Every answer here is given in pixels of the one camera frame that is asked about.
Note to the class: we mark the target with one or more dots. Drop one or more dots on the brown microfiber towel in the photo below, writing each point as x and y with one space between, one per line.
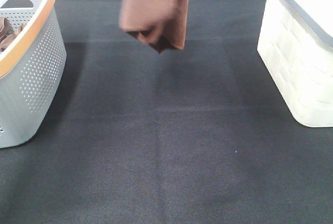
161 24

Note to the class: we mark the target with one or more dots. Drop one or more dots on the black cloth table cover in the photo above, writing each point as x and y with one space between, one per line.
199 135

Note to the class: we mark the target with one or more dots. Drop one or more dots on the grey perforated laundry basket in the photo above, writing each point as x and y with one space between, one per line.
31 68

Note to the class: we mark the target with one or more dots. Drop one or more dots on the white plastic storage bin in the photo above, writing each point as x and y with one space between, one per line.
295 44

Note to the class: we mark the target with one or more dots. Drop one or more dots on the brown towels in basket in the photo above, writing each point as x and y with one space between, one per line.
7 37

